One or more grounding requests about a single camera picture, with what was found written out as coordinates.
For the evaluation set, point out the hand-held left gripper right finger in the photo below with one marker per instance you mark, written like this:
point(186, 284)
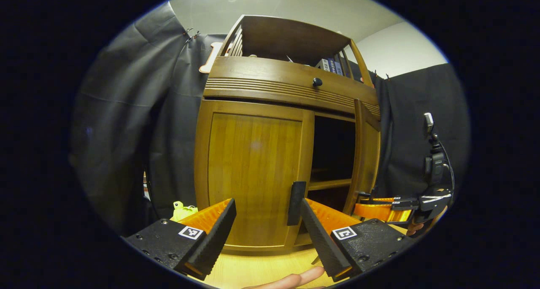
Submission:
point(318, 238)

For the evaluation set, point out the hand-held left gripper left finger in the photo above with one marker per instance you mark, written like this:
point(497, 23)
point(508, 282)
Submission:
point(217, 238)

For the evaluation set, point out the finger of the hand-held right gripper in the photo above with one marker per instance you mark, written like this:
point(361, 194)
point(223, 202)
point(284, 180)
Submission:
point(375, 212)
point(405, 203)

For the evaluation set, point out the wooden cabinet door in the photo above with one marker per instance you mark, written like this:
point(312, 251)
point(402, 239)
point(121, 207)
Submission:
point(253, 162)
point(367, 162)

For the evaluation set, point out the wooden double-door shoe cabinet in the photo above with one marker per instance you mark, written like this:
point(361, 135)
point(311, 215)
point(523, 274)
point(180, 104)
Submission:
point(287, 36)

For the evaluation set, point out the green frog plush toy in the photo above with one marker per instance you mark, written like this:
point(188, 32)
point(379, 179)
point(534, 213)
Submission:
point(181, 211)

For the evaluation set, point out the wooden inner shelf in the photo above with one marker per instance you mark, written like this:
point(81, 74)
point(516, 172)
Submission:
point(329, 184)

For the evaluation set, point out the black drawer knob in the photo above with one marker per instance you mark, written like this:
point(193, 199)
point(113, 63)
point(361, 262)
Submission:
point(317, 82)

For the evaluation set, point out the light grey book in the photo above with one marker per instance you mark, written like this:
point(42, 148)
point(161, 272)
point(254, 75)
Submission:
point(339, 68)

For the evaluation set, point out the dark blue book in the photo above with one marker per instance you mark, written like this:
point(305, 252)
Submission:
point(333, 66)

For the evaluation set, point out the black backdrop cloth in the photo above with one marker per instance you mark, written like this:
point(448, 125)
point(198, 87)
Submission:
point(126, 112)

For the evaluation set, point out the white book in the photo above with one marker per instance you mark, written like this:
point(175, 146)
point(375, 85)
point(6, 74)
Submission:
point(323, 64)

